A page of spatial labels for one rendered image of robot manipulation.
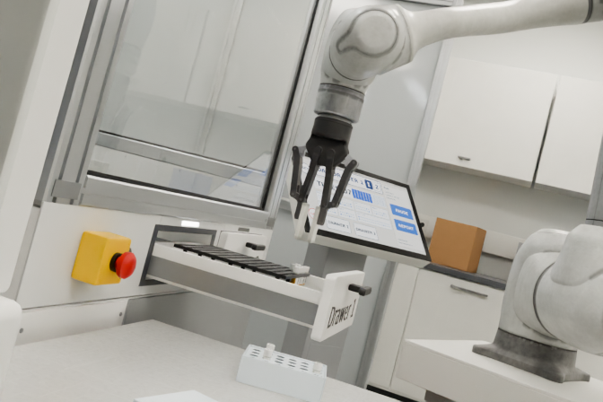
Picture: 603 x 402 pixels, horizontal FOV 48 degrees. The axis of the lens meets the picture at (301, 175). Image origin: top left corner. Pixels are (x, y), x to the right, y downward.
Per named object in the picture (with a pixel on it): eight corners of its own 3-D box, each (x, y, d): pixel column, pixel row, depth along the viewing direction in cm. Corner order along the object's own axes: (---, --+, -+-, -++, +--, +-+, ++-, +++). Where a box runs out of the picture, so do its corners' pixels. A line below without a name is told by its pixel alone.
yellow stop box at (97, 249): (124, 285, 103) (136, 240, 103) (99, 287, 96) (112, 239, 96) (96, 276, 104) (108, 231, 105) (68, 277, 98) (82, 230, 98)
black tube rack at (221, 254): (301, 304, 135) (310, 273, 135) (276, 311, 118) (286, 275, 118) (203, 275, 141) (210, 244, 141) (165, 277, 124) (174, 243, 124)
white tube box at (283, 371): (320, 389, 103) (327, 365, 104) (319, 405, 95) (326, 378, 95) (242, 368, 104) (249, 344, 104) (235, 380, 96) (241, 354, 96)
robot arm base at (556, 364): (598, 381, 138) (604, 354, 138) (559, 383, 121) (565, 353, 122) (513, 352, 150) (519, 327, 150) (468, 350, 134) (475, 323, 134)
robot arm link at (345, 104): (324, 91, 135) (317, 120, 134) (314, 81, 126) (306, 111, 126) (368, 100, 132) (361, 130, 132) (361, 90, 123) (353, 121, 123)
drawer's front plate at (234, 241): (257, 277, 176) (267, 236, 177) (215, 281, 148) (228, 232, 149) (250, 275, 177) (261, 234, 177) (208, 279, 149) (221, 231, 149)
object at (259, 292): (344, 316, 136) (351, 286, 137) (314, 329, 112) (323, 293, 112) (170, 263, 147) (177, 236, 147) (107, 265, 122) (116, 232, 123)
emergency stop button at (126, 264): (135, 279, 101) (142, 253, 101) (121, 280, 97) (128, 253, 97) (117, 274, 102) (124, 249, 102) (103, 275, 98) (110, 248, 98)
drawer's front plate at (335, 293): (352, 325, 137) (365, 272, 138) (319, 342, 109) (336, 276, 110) (344, 322, 138) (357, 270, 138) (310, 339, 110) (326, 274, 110)
